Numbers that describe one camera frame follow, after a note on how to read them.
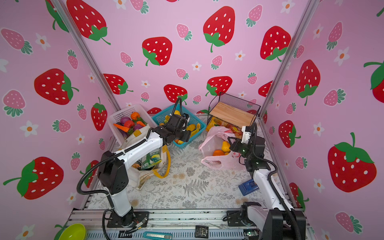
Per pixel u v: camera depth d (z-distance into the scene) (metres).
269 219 0.43
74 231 0.69
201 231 0.69
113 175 0.47
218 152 0.93
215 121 1.06
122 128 1.05
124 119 1.12
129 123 1.07
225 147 0.96
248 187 0.79
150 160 0.81
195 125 1.05
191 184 0.86
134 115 1.14
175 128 0.66
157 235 0.70
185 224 0.73
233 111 1.02
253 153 0.61
